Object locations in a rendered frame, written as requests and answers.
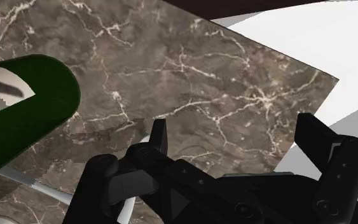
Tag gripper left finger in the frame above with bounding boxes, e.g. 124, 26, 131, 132
62, 118, 221, 224

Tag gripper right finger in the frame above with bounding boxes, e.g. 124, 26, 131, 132
294, 112, 358, 224

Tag white thin-rimmed dish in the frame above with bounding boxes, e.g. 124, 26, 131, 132
0, 134, 151, 224

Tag dark green cup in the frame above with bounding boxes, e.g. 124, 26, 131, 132
0, 54, 81, 184

